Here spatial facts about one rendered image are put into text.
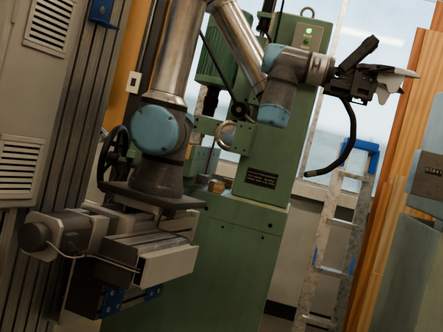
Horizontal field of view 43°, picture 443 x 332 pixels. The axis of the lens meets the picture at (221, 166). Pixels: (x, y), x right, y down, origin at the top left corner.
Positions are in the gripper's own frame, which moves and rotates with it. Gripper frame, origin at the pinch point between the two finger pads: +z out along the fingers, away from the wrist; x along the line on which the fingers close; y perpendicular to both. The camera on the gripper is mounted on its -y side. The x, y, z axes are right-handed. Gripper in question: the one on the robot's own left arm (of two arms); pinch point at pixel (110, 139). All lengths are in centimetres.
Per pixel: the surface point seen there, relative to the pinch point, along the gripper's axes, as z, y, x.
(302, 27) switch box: 31, -85, 26
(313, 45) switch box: 39, -83, 26
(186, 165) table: 38, -21, 39
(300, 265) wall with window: 108, -3, -122
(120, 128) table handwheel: 3.4, -8.7, 12.4
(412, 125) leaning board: 95, -109, -109
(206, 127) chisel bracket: 28.8, -33.4, 11.7
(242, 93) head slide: 30, -53, 15
